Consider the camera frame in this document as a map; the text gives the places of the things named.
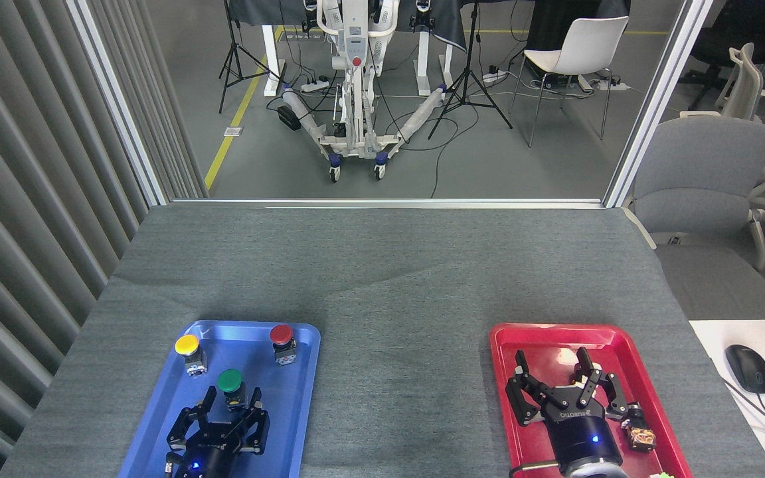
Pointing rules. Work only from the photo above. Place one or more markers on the black switch with orange base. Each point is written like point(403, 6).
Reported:
point(641, 436)

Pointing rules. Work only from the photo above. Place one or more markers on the black switch with white base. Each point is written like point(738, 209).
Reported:
point(596, 367)

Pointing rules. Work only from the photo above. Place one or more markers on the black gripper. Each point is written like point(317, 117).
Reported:
point(582, 438)
point(213, 455)

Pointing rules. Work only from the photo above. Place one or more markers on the green push button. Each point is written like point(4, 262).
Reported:
point(229, 381)

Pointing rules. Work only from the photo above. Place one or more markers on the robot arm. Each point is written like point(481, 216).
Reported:
point(588, 473)

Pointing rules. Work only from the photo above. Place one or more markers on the black computer mouse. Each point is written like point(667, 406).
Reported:
point(748, 368)

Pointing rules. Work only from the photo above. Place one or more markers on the silver frame rail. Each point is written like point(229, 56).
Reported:
point(389, 202)

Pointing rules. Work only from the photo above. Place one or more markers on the white office chair with headrest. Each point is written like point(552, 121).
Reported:
point(744, 83)

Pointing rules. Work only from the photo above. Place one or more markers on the silver frame post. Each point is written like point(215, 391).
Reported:
point(117, 106)
point(655, 106)

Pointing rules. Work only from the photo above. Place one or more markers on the yellow push button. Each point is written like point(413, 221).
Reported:
point(186, 344)

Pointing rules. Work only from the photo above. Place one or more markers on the red push button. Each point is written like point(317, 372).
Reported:
point(281, 333)

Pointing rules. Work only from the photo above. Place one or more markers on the black power adapter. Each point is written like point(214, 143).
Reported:
point(288, 117)

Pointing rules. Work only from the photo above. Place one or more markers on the silver floor socket plate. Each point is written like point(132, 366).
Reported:
point(233, 131)

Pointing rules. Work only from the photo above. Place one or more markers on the white desk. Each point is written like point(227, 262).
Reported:
point(714, 338)

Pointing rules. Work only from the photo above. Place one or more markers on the grey office chair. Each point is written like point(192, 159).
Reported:
point(701, 172)

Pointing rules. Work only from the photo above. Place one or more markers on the white table leg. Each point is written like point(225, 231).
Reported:
point(269, 60)
point(424, 63)

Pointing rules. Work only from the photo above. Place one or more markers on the white plastic chair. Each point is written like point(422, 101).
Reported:
point(585, 43)

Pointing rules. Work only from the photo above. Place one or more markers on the black tripod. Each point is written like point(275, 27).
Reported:
point(467, 79)
point(233, 50)

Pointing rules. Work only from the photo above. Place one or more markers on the blue plastic tray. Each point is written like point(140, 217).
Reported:
point(283, 411)

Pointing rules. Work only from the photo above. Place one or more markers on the black office chair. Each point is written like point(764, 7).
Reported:
point(734, 30)

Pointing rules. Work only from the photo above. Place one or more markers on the white wheeled stand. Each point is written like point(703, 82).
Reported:
point(356, 60)

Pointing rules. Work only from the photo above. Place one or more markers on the white power strip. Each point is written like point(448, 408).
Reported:
point(314, 85)
point(611, 84)
point(494, 76)

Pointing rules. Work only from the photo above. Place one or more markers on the red plastic tray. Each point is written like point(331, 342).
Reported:
point(641, 378)

